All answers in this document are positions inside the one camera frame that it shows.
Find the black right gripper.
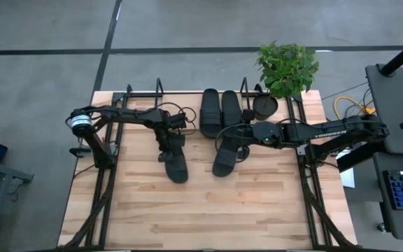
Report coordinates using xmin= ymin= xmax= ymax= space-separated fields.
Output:
xmin=229 ymin=108 xmax=258 ymax=164

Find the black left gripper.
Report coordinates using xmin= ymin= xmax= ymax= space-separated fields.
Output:
xmin=155 ymin=112 xmax=188 ymax=164

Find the black rubber slide sandal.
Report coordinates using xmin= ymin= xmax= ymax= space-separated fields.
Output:
xmin=199 ymin=87 xmax=222 ymax=139
xmin=211 ymin=134 xmax=245 ymax=178
xmin=164 ymin=134 xmax=190 ymax=184
xmin=220 ymin=90 xmax=243 ymax=130

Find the black plant pot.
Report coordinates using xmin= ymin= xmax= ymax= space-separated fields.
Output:
xmin=252 ymin=93 xmax=279 ymax=122

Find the green leafy plant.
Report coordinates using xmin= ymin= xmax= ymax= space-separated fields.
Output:
xmin=255 ymin=40 xmax=320 ymax=100

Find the white paper sheet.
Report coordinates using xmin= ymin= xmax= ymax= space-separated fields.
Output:
xmin=339 ymin=150 xmax=357 ymax=189

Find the grey desk top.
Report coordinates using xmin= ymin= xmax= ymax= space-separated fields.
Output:
xmin=365 ymin=64 xmax=403 ymax=157

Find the grey metal stand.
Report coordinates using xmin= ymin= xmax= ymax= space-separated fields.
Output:
xmin=0 ymin=157 xmax=34 ymax=252

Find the dark grey laptop desk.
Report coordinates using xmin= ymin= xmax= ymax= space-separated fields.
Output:
xmin=372 ymin=152 xmax=403 ymax=242

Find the black pole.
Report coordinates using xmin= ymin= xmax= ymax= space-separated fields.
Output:
xmin=379 ymin=31 xmax=403 ymax=77

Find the wooden shelf with black frame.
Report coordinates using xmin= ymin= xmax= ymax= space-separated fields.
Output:
xmin=151 ymin=76 xmax=250 ymax=134

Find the yellow cable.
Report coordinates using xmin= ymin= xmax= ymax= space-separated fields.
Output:
xmin=333 ymin=96 xmax=376 ymax=120

